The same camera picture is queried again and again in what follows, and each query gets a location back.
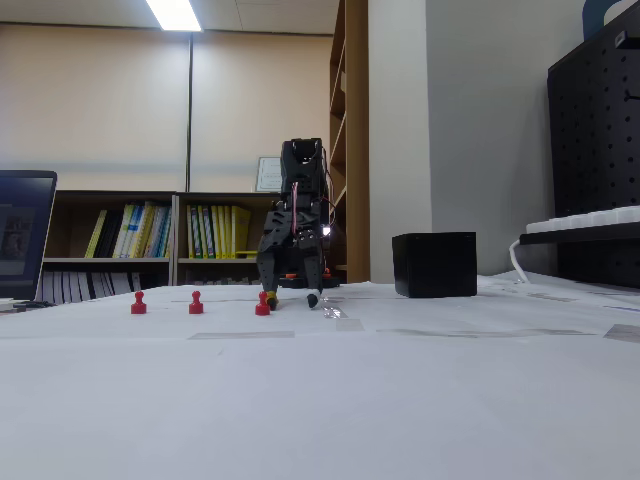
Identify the black book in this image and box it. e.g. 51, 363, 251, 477
93, 209, 125, 260

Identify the ceiling light panel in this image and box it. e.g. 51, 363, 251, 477
144, 0, 204, 33

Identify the red black arm wire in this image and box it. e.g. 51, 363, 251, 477
319, 197, 339, 231

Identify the dark blue panel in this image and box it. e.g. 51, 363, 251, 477
582, 0, 640, 42

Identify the yellow binder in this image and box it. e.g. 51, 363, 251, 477
219, 205, 233, 260
197, 204, 212, 260
209, 205, 222, 260
230, 205, 253, 260
186, 204, 200, 260

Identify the white power strip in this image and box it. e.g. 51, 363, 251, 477
524, 204, 640, 235

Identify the framed white certificate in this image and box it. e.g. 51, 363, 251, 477
255, 155, 284, 194

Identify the white power cable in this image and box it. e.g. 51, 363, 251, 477
508, 238, 532, 285

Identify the black open box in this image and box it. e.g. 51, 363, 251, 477
391, 231, 479, 300

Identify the tall wooden bookshelf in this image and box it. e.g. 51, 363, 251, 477
328, 0, 371, 285

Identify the laptop with dark screen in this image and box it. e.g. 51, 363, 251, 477
0, 169, 59, 314

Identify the thin yellow book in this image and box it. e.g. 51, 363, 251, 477
83, 209, 108, 260

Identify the black rail bar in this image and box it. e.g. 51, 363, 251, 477
518, 219, 640, 247

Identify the black pegboard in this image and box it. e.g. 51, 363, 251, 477
546, 13, 640, 290

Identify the white paper sheet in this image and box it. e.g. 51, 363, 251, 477
0, 283, 361, 341
279, 280, 601, 337
0, 324, 640, 480
474, 272, 640, 331

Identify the low wooden bookshelf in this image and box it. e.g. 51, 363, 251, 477
42, 189, 284, 304

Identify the red white gripper wire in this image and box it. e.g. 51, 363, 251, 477
290, 182, 302, 235

